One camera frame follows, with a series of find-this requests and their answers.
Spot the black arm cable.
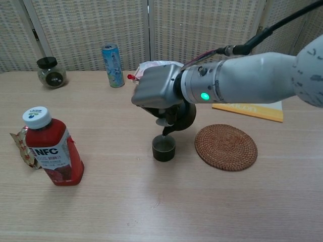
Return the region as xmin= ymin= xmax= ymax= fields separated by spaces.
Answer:
xmin=184 ymin=0 xmax=323 ymax=70

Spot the small metal cup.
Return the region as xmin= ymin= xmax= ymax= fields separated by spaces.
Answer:
xmin=151 ymin=134 xmax=177 ymax=162

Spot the pink white plastic pouch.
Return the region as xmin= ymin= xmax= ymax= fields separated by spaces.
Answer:
xmin=127 ymin=60 xmax=185 ymax=84

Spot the light blue drink can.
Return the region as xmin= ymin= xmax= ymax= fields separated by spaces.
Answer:
xmin=101 ymin=43 xmax=126 ymax=88

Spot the red juice bottle white cap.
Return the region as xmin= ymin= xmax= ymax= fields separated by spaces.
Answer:
xmin=22 ymin=106 xmax=85 ymax=187

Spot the woven folding screen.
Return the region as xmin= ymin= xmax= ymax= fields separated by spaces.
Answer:
xmin=0 ymin=0 xmax=323 ymax=74

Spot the gold red snack packet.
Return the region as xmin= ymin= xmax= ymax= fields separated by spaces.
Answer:
xmin=9 ymin=127 xmax=42 ymax=170

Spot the round woven brown coaster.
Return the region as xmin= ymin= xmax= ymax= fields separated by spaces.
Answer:
xmin=194 ymin=123 xmax=258 ymax=172

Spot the white yellow book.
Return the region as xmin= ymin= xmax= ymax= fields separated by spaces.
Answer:
xmin=211 ymin=100 xmax=284 ymax=124

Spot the glass jar black lid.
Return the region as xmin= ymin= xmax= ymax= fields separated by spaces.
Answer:
xmin=36 ymin=57 xmax=67 ymax=89

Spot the black teapot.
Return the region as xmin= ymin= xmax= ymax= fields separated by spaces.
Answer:
xmin=162 ymin=102 xmax=197 ymax=138

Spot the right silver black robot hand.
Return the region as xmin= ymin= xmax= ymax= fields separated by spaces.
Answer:
xmin=131 ymin=64 xmax=187 ymax=128

